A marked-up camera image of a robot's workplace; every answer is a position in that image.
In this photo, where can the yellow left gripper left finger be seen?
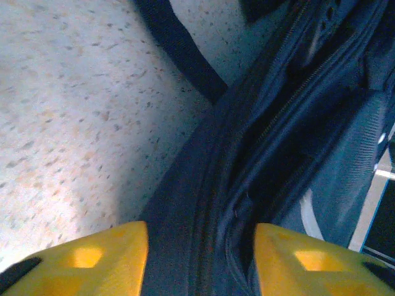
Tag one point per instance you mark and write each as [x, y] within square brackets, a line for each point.
[92, 268]

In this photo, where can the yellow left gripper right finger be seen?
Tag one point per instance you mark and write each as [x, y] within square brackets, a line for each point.
[308, 268]

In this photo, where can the navy blue backpack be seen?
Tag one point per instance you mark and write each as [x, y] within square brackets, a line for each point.
[277, 123]

